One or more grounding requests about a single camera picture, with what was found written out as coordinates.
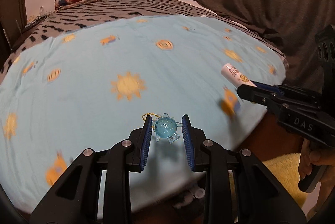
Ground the yellow white small bottle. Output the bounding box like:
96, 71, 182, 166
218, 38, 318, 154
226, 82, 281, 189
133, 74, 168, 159
221, 63, 255, 88

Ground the person right hand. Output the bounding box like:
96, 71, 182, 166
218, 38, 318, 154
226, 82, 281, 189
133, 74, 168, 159
298, 139, 335, 184

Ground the blue translucent toy keychain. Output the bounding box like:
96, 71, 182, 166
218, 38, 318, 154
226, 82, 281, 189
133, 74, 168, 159
141, 113, 182, 144

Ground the light blue patterned bedsheet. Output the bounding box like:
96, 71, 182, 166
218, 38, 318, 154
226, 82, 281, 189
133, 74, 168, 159
1, 15, 286, 213

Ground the dark wooden wardrobe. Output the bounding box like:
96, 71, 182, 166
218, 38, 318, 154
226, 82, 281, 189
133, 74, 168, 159
0, 0, 30, 49

